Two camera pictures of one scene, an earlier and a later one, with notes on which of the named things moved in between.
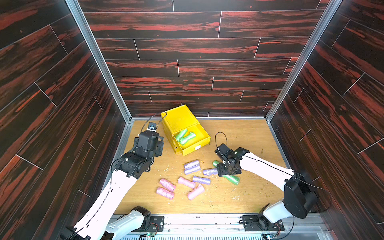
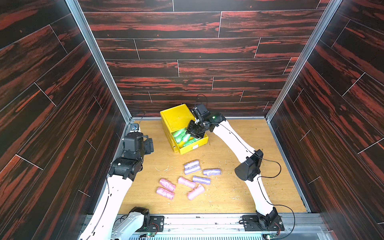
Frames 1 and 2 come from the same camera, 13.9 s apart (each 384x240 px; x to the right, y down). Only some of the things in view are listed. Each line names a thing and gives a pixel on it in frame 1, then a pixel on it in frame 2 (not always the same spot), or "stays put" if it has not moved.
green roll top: [215, 163] -> [191, 141]
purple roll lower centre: [201, 180] stays put
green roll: [233, 179] -> [185, 138]
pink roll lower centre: [192, 194] stays put
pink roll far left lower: [165, 193] stays put
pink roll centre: [186, 182] stays put
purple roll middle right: [210, 172] stays put
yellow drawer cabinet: [177, 119] stays put
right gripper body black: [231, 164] -> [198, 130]
